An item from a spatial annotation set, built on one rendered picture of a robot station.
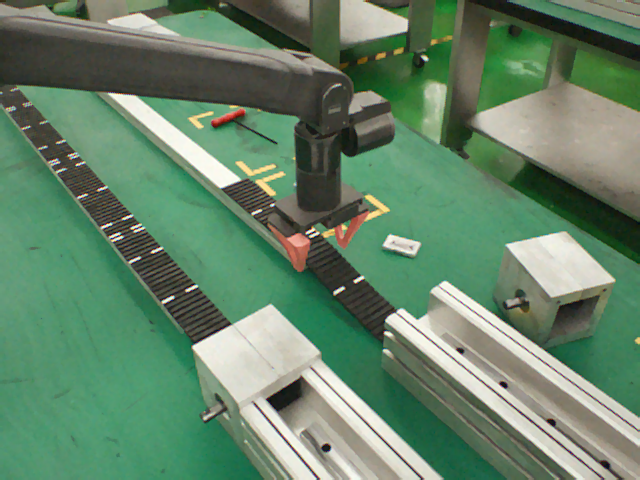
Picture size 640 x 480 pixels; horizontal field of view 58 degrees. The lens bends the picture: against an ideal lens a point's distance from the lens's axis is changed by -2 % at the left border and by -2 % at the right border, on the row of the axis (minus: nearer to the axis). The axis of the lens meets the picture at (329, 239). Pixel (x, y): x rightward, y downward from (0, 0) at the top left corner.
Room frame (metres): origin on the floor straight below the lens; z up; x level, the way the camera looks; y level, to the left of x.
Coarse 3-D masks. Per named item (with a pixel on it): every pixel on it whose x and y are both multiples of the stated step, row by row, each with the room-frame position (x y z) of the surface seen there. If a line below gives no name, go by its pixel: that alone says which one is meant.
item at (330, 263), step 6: (330, 258) 0.62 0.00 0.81; (336, 258) 0.62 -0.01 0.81; (342, 258) 0.62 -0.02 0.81; (318, 264) 0.61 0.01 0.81; (324, 264) 0.61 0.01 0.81; (330, 264) 0.61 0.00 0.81; (336, 264) 0.61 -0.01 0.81; (342, 264) 0.61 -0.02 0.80; (312, 270) 0.60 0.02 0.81; (318, 270) 0.60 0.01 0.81; (324, 270) 0.60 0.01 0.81; (318, 276) 0.59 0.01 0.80
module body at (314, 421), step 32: (320, 384) 0.36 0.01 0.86; (256, 416) 0.32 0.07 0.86; (288, 416) 0.35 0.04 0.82; (320, 416) 0.35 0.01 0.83; (352, 416) 0.32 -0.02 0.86; (256, 448) 0.31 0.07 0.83; (288, 448) 0.29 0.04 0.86; (320, 448) 0.31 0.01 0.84; (352, 448) 0.31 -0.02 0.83; (384, 448) 0.29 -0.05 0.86
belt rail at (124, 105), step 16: (112, 96) 1.14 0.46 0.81; (128, 96) 1.14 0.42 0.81; (128, 112) 1.08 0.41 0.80; (144, 112) 1.07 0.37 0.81; (144, 128) 1.03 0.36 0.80; (160, 128) 1.00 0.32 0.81; (160, 144) 0.97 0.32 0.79; (176, 144) 0.94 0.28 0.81; (192, 144) 0.94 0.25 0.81; (176, 160) 0.92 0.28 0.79; (192, 160) 0.88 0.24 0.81; (208, 160) 0.88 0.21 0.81; (192, 176) 0.87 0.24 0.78; (208, 176) 0.83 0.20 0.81; (224, 176) 0.83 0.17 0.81; (224, 192) 0.79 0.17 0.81; (240, 208) 0.75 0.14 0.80; (256, 224) 0.72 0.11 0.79; (272, 240) 0.68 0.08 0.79; (288, 256) 0.65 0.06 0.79
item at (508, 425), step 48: (384, 336) 0.45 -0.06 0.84; (432, 336) 0.42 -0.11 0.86; (480, 336) 0.44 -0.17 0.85; (432, 384) 0.39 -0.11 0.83; (480, 384) 0.36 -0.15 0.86; (528, 384) 0.38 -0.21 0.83; (576, 384) 0.36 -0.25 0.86; (480, 432) 0.34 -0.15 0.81; (528, 432) 0.31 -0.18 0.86; (576, 432) 0.33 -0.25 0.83; (624, 432) 0.31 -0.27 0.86
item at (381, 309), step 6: (384, 300) 0.55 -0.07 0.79; (378, 306) 0.54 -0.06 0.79; (384, 306) 0.54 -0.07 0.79; (390, 306) 0.54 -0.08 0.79; (366, 312) 0.53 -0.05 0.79; (372, 312) 0.53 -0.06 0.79; (378, 312) 0.53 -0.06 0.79; (384, 312) 0.53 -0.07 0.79; (360, 318) 0.52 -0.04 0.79; (366, 318) 0.52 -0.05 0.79; (372, 318) 0.52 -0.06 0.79; (378, 318) 0.52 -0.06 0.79; (366, 324) 0.51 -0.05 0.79
